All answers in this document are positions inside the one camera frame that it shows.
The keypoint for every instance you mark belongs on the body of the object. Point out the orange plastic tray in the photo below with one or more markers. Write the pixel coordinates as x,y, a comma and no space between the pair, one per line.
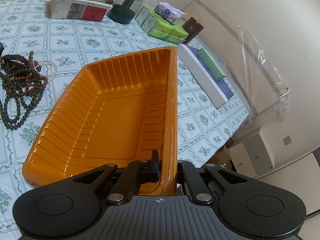
120,120

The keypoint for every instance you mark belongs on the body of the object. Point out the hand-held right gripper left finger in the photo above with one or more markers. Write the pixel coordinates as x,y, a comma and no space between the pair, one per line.
155,166

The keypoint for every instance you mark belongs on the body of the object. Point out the purple tissue pack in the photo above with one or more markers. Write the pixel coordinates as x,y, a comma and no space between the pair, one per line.
167,12

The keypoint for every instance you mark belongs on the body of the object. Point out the white and red carton box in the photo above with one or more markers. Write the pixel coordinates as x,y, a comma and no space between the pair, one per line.
75,11

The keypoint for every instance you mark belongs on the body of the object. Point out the wall socket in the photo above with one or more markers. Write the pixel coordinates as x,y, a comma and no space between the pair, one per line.
287,140

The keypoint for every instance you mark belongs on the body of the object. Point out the white flat box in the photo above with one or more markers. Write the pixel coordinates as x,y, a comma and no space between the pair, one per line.
200,76

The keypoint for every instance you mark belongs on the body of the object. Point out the green spine book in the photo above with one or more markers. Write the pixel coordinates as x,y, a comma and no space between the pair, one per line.
82,2

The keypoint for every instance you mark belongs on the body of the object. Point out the green long box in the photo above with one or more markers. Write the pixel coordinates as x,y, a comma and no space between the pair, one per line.
211,63

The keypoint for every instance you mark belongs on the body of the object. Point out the green floral cloth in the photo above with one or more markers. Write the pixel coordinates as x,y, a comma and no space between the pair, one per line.
100,40

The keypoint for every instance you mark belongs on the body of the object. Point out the brown cardboard box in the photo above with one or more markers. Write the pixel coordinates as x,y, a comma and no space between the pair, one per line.
225,157

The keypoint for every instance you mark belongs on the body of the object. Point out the plastic-wrapped headboard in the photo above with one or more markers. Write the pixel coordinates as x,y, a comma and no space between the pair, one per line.
237,42

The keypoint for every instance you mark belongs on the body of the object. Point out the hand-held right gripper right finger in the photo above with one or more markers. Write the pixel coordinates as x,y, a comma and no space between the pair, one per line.
185,173

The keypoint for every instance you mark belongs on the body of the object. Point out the white nightstand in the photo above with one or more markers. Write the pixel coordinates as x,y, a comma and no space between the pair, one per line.
252,152

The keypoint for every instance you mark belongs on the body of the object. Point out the green tissue pack bundle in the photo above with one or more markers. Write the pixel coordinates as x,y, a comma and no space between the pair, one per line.
160,27

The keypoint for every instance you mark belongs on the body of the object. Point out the glass jar with green lid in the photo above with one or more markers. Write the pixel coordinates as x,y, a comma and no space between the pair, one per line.
126,3

